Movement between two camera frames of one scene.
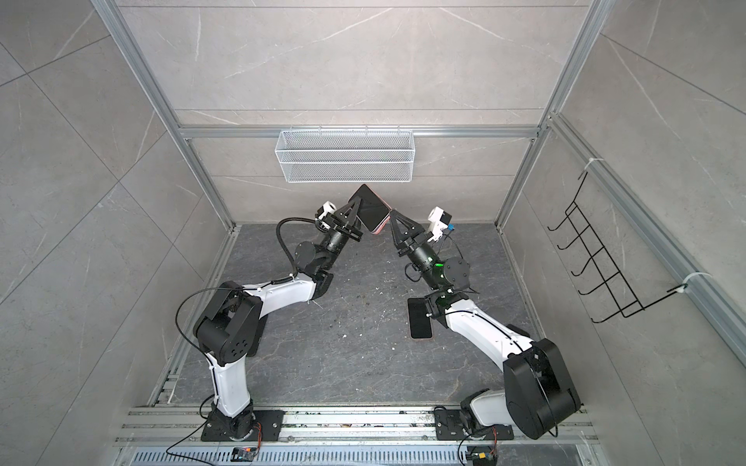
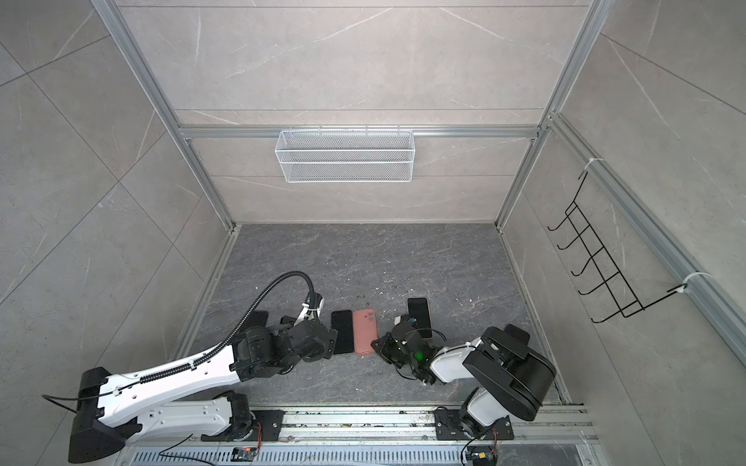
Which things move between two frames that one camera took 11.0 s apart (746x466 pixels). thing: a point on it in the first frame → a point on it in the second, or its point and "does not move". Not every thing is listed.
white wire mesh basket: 345,154 does not move
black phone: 373,210 → 342,322
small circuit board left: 243,453 does not move
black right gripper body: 421,241 → 392,353
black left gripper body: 353,235 → 327,350
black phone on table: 420,322 does not move
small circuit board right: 482,455 does not move
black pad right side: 517,329 does not move
